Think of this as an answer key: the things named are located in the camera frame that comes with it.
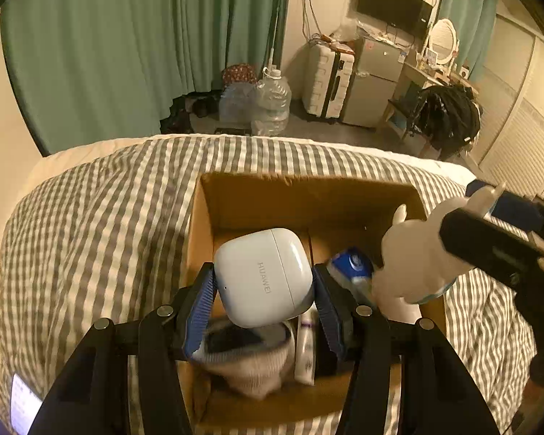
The white oval mirror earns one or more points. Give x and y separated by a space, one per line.
443 40

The white suitcase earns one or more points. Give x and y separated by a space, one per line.
326 81

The white louvered wardrobe doors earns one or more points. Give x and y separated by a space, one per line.
521 113

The dark clothes pile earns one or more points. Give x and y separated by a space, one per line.
449 118

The grey small fridge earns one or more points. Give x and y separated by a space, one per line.
374 86

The white sock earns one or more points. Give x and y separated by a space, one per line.
254 371

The white cream tube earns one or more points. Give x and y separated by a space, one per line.
304 353

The blue round cream tin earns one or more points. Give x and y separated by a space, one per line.
351 265

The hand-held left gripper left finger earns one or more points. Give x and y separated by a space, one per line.
199 312

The wooden desk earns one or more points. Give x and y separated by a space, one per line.
412 77

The brown cardboard box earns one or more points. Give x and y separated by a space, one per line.
254 199

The white rabbit toy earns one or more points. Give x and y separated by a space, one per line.
408 258

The floral bag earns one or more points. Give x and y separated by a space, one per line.
239 74

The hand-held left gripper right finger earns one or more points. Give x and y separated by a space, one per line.
328 317

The wide green curtain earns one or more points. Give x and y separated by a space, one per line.
140 45

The clear large water bottle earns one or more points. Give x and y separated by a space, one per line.
272 104

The black wall television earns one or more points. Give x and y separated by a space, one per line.
392 2

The empty bluish water bottle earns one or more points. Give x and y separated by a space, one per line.
235 106

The narrow green curtain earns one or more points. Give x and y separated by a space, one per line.
469 13

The white smartphone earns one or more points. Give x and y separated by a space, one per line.
25 408

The white earbuds case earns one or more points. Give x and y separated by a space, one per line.
263 276

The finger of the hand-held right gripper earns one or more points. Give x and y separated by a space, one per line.
489 240
517 213

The clear plastic bag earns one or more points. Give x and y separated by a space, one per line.
349 31

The dark shoes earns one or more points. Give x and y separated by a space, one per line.
186 113

